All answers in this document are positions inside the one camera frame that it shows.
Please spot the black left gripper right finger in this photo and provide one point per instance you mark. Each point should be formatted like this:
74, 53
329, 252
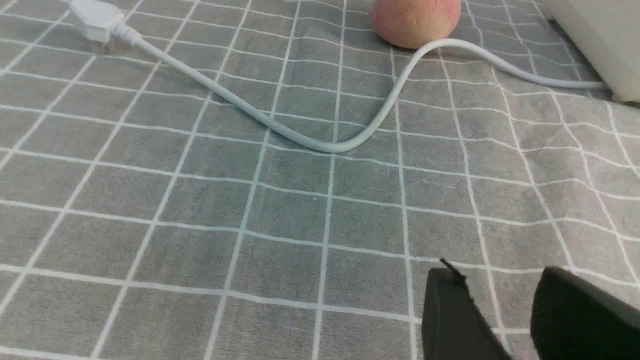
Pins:
573, 319

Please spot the white toaster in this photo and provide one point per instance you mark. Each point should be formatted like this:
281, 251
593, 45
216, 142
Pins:
607, 32

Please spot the grey checked tablecloth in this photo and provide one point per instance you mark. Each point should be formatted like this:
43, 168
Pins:
143, 217

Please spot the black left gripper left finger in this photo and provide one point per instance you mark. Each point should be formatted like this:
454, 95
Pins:
453, 328

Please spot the pink peach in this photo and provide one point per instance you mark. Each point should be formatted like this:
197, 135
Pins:
410, 24

